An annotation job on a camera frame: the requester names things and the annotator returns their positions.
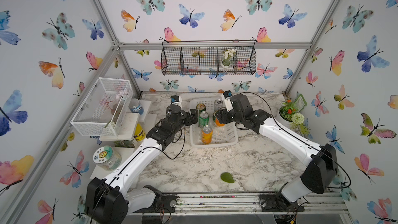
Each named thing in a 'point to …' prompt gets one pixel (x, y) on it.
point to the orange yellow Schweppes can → (207, 134)
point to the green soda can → (203, 118)
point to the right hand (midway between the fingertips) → (222, 109)
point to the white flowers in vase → (226, 62)
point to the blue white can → (135, 106)
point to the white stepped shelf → (125, 143)
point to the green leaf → (227, 177)
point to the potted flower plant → (289, 115)
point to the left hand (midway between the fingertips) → (191, 110)
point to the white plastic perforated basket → (222, 136)
